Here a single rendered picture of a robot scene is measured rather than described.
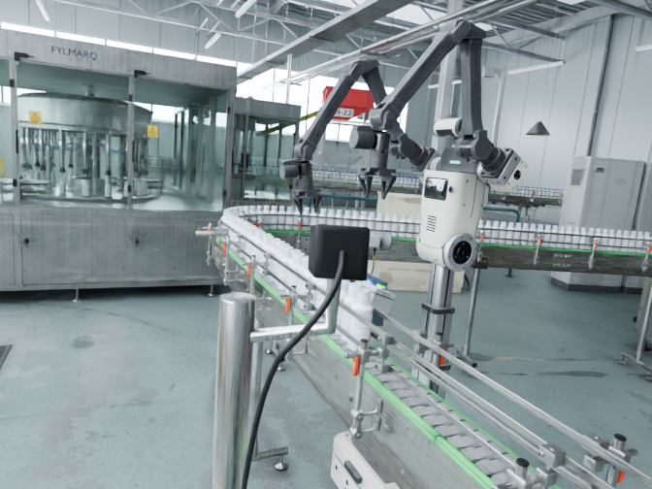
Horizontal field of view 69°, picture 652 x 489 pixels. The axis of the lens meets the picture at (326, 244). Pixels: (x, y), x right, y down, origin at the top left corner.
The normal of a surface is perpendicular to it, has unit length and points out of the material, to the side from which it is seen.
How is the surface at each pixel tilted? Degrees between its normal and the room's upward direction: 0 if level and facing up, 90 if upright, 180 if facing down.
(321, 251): 81
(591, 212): 90
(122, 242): 90
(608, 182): 90
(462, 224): 101
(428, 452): 90
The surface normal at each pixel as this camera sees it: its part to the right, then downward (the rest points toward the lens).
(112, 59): 0.41, 0.19
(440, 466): -0.91, 0.00
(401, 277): 0.11, 0.17
